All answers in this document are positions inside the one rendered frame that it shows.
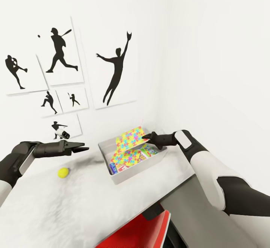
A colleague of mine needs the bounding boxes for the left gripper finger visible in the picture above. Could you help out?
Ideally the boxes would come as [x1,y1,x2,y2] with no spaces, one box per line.
[63,141,85,153]
[72,147,89,153]

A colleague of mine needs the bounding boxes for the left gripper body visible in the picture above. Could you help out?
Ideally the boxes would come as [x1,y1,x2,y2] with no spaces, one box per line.
[45,139,72,157]

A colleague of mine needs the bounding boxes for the jigsaw puzzle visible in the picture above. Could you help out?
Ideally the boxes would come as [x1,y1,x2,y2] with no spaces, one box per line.
[116,126,148,153]
[110,149,141,167]

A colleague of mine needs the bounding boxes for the tennis ball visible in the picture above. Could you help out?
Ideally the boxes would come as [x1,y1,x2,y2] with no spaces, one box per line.
[58,167,69,178]

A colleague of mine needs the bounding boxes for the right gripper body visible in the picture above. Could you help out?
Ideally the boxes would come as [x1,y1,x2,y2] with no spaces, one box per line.
[150,131,168,150]

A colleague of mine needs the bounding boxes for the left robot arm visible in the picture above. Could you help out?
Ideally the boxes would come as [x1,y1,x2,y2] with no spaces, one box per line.
[0,128,89,208]

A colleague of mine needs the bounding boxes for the board game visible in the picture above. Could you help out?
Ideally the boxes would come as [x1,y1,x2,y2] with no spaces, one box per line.
[115,148,151,172]
[110,163,118,174]
[139,144,157,156]

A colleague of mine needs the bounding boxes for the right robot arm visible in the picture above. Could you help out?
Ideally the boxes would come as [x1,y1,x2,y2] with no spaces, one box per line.
[142,129,270,248]

